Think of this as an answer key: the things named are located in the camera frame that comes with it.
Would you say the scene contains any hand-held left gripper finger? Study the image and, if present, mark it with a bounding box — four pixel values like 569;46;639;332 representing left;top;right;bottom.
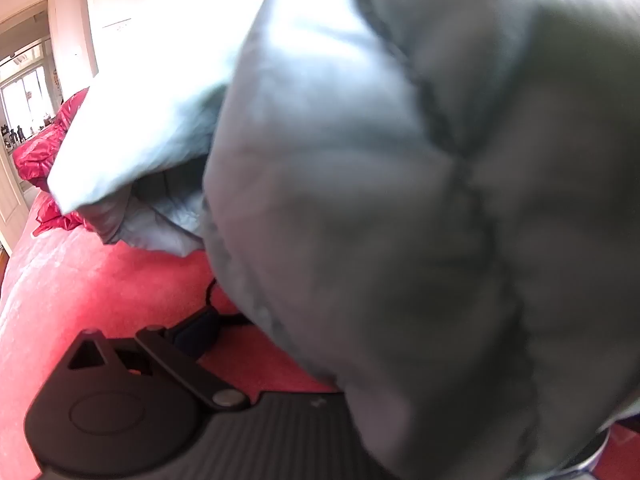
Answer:
66;309;253;413

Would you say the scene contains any light blue down jacket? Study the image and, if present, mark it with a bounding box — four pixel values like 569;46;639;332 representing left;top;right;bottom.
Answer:
47;0;640;480

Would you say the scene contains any pink heart print bed blanket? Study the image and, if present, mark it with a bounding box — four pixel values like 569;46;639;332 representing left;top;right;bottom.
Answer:
0;195;640;480

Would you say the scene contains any red down jacket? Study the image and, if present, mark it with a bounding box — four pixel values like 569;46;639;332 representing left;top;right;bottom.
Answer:
12;87;93;236

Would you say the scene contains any white wardrobe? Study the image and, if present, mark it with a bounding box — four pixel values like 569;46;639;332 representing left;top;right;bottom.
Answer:
82;0;201;78

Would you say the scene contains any white door frame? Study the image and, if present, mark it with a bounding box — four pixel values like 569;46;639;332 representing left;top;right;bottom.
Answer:
0;0;58;256

